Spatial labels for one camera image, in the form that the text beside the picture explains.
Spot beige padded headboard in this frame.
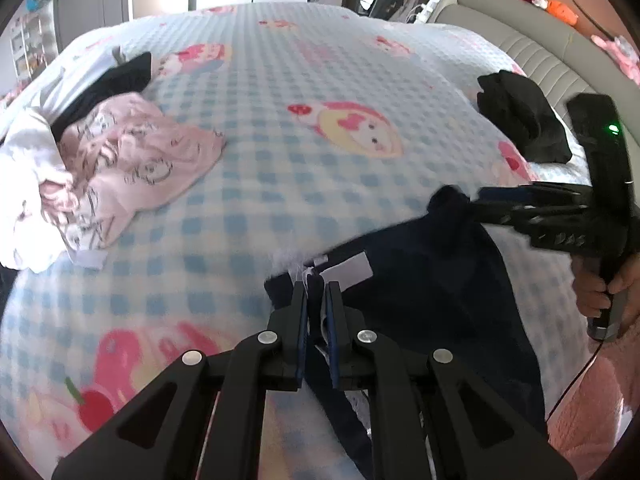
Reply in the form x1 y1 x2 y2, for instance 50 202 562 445
434 0 640 127

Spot pink plush toy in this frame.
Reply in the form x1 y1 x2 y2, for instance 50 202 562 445
591 33 640 87

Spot black crumpled garment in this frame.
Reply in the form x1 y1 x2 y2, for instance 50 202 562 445
50 51 154 142

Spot orange plush toy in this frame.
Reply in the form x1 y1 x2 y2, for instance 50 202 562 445
544 0 577 24

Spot white shelf unit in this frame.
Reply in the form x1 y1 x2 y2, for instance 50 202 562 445
10 14 57 82

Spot navy shorts with white stripes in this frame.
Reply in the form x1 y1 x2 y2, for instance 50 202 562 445
263 184 549 480

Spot person's right hand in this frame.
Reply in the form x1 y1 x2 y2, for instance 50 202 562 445
572 259 640 319

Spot pink printed garment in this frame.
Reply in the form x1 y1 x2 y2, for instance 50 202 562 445
40 92 227 269

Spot black folded garment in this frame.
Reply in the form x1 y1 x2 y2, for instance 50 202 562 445
476 70 574 165

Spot pink fuzzy bedding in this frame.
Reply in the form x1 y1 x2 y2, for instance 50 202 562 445
547 324 634 480

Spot blue checkered printed blanket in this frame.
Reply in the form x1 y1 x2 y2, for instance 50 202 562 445
0 1 594 480

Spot black cable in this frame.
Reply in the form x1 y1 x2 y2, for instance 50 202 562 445
546 337 609 424

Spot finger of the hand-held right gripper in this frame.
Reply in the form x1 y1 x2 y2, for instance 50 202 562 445
474 182 594 214
507 207 594 251

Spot white garment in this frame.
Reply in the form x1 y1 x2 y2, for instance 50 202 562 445
0 45 124 274

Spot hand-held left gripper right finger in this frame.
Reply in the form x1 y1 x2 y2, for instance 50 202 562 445
324 280 577 480

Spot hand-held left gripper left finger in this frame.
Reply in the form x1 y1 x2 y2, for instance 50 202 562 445
51 280 309 480

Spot grey door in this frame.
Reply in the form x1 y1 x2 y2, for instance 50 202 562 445
54 0 136 57

